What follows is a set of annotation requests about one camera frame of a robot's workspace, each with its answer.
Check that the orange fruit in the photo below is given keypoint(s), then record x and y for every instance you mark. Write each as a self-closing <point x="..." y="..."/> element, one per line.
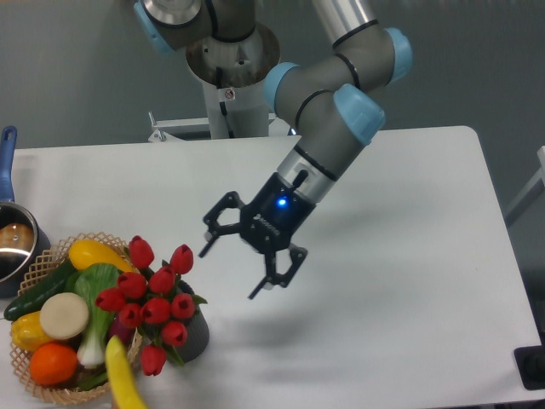
<point x="53" y="363"/>

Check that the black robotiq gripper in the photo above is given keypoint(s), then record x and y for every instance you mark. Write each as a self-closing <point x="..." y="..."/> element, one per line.
<point x="267" y="223"/>

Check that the white furniture frame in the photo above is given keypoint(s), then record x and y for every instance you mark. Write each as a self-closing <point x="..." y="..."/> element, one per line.
<point x="528" y="194"/>

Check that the blue handled saucepan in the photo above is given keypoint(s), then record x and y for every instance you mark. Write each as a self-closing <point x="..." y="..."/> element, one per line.
<point x="22" y="240"/>

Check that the beige round disc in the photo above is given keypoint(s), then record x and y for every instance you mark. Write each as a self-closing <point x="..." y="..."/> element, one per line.
<point x="64" y="316"/>

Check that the dark green cucumber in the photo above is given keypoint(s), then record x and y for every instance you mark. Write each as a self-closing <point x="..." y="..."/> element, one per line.
<point x="36" y="296"/>

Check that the yellow bell pepper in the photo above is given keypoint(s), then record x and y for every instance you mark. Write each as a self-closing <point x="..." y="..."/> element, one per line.
<point x="28" y="334"/>

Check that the green bean pods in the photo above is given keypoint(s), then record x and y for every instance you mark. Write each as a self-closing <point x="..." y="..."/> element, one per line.
<point x="94" y="381"/>

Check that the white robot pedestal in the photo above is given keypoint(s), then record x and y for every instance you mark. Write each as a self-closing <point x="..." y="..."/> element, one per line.
<point x="232" y="76"/>

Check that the red tulip bouquet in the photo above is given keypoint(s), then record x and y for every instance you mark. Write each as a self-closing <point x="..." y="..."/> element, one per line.
<point x="149" y="298"/>

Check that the woven wicker basket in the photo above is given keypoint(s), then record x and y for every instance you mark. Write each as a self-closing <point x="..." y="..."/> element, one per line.
<point x="45" y="264"/>

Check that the green bok choy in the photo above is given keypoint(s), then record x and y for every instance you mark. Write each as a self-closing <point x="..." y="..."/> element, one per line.
<point x="98" y="287"/>

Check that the dark grey ribbed vase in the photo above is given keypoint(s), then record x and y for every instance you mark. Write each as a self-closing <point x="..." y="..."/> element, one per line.
<point x="186" y="338"/>

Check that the black device at table edge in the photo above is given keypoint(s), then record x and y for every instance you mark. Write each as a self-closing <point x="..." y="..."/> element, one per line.
<point x="530" y="363"/>

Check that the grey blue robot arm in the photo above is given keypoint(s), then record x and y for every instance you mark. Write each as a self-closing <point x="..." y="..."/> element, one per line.
<point x="327" y="105"/>

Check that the yellow banana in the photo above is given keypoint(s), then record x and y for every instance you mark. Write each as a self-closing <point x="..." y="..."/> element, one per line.
<point x="120" y="375"/>

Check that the purple eggplant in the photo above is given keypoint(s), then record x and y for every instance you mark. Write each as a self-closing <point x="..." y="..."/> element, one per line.
<point x="118" y="329"/>

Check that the yellow squash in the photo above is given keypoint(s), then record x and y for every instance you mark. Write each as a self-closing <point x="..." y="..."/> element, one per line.
<point x="85" y="253"/>

